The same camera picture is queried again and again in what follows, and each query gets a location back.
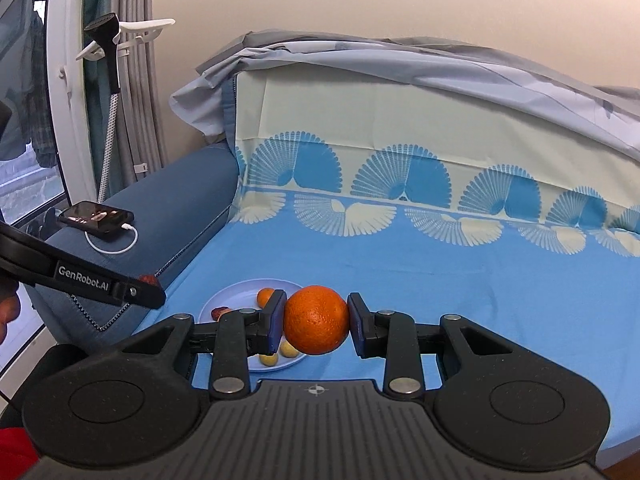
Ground dark red jujube date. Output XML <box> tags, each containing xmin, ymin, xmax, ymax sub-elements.
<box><xmin>210</xmin><ymin>307</ymin><xmax>232</xmax><ymax>322</ymax></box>

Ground orange tangerine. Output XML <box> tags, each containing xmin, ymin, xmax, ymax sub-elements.
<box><xmin>283</xmin><ymin>285</ymin><xmax>349</xmax><ymax>356</ymax></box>
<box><xmin>256</xmin><ymin>287</ymin><xmax>274</xmax><ymax>309</ymax></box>

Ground green yellow small fruit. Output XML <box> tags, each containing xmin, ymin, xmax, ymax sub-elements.
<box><xmin>279</xmin><ymin>339</ymin><xmax>299</xmax><ymax>359</ymax></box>

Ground person's hand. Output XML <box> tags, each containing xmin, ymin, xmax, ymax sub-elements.
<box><xmin>0</xmin><ymin>278</ymin><xmax>21</xmax><ymax>342</ymax></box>

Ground light blue round plate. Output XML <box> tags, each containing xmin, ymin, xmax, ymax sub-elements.
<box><xmin>197</xmin><ymin>277</ymin><xmax>312</xmax><ymax>373</ymax></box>

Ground black smartphone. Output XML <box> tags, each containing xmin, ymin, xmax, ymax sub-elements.
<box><xmin>58</xmin><ymin>200</ymin><xmax>134</xmax><ymax>240</ymax></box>

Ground grey curtain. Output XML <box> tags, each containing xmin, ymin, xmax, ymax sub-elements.
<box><xmin>112</xmin><ymin>0</ymin><xmax>168</xmax><ymax>185</ymax></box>

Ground blue patterned bed sheet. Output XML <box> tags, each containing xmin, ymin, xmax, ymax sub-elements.
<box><xmin>164</xmin><ymin>66</ymin><xmax>639</xmax><ymax>448</ymax></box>

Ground red sleeve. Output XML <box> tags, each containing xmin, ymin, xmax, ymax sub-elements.
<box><xmin>0</xmin><ymin>428</ymin><xmax>39</xmax><ymax>480</ymax></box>

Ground grey blue draped sheet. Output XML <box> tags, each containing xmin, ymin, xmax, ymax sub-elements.
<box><xmin>169</xmin><ymin>29</ymin><xmax>639</xmax><ymax>159</ymax></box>

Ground white charging cable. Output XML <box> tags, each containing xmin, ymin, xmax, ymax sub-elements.
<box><xmin>83</xmin><ymin>223</ymin><xmax>140</xmax><ymax>256</ymax></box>

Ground white window frame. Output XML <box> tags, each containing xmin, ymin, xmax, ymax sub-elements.
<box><xmin>46</xmin><ymin>0</ymin><xmax>96</xmax><ymax>203</ymax></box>

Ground white wall hook rack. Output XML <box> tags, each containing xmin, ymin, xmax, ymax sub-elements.
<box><xmin>76</xmin><ymin>13</ymin><xmax>176</xmax><ymax>61</ymax></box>

